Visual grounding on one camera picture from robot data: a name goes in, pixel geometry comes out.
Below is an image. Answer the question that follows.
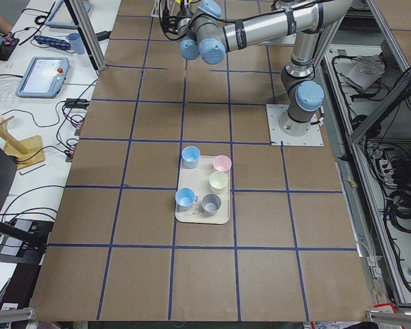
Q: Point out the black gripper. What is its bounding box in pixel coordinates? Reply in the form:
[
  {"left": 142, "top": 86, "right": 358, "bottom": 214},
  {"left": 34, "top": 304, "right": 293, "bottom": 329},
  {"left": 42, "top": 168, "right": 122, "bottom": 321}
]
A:
[{"left": 177, "top": 0, "right": 192, "bottom": 18}]

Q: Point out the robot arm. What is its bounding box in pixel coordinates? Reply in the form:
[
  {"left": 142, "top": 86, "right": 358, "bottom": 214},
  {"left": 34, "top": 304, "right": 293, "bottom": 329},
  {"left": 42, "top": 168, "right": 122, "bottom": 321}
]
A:
[{"left": 175, "top": 1, "right": 351, "bottom": 123}]

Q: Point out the blue cup on desk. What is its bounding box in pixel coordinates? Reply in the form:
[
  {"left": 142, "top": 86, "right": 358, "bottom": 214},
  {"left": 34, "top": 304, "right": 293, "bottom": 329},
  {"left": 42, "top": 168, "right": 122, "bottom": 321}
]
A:
[{"left": 66, "top": 32, "right": 86, "bottom": 55}]

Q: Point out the blue cup near pink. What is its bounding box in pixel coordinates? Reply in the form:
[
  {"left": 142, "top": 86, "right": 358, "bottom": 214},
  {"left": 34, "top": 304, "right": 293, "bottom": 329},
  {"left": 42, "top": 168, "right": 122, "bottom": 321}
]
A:
[{"left": 182, "top": 145, "right": 201, "bottom": 169}]

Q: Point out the pink plastic cup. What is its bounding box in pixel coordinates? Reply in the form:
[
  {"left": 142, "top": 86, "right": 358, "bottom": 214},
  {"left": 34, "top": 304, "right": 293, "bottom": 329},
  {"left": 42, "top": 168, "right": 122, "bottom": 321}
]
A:
[{"left": 213, "top": 155, "right": 232, "bottom": 172}]

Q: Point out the cream plastic cup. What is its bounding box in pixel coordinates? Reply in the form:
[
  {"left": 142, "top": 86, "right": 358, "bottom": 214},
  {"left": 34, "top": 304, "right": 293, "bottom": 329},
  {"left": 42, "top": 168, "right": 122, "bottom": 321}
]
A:
[{"left": 209, "top": 171, "right": 228, "bottom": 194}]

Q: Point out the blue cup near grey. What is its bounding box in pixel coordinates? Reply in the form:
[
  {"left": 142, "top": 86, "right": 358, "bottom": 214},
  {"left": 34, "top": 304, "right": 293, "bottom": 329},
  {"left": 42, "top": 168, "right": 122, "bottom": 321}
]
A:
[{"left": 175, "top": 187, "right": 198, "bottom": 212}]

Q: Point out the grey plastic cup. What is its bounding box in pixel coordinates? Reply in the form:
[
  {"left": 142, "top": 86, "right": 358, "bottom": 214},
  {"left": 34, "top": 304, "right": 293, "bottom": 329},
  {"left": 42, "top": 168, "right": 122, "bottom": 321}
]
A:
[{"left": 201, "top": 193, "right": 222, "bottom": 216}]

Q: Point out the teach pendant far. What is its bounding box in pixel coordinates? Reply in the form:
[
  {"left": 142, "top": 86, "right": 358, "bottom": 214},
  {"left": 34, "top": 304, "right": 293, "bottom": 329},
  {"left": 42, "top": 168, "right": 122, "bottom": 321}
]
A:
[{"left": 45, "top": 1, "right": 77, "bottom": 29}]

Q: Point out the teach pendant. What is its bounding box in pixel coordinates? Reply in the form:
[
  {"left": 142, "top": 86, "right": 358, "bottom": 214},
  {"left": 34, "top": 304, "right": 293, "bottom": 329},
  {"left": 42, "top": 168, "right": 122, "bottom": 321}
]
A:
[
  {"left": 45, "top": 1, "right": 77, "bottom": 29},
  {"left": 16, "top": 57, "right": 69, "bottom": 99}
]

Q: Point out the blue checkered umbrella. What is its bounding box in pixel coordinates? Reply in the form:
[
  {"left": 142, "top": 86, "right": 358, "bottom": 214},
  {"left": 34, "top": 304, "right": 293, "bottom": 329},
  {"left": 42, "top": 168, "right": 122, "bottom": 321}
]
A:
[{"left": 34, "top": 35, "right": 71, "bottom": 51}]

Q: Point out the black power adapter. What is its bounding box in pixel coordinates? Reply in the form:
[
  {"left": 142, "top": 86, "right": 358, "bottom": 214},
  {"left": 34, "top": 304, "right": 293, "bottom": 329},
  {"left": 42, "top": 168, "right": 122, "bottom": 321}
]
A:
[{"left": 64, "top": 98, "right": 89, "bottom": 109}]

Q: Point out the teach pendant near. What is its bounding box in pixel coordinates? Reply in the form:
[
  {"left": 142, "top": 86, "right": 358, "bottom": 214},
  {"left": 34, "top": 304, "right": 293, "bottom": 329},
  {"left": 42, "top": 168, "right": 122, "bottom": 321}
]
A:
[{"left": 16, "top": 57, "right": 69, "bottom": 99}]

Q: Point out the cream plastic tray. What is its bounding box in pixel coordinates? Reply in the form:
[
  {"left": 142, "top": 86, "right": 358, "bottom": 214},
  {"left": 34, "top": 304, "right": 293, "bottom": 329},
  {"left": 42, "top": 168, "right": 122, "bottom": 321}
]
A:
[{"left": 175, "top": 156, "right": 231, "bottom": 224}]

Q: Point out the wooden stand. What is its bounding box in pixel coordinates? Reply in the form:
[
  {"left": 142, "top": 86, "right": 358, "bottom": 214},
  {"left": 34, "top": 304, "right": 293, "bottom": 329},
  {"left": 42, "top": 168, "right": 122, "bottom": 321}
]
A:
[{"left": 0, "top": 115, "right": 45, "bottom": 171}]

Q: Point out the white wire cup rack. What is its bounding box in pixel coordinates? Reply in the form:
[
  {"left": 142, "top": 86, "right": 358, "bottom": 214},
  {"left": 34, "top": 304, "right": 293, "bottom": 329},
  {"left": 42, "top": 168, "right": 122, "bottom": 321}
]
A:
[{"left": 151, "top": 0, "right": 166, "bottom": 19}]

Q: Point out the aluminium frame post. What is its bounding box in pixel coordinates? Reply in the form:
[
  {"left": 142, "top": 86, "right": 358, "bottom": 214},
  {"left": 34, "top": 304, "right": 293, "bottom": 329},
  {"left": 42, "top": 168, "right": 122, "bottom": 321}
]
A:
[{"left": 64, "top": 0, "right": 106, "bottom": 72}]

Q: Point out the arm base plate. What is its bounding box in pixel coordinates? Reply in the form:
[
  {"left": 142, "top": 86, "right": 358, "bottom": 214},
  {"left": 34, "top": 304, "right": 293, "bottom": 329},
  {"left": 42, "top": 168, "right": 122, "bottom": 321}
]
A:
[{"left": 266, "top": 104, "right": 324, "bottom": 147}]

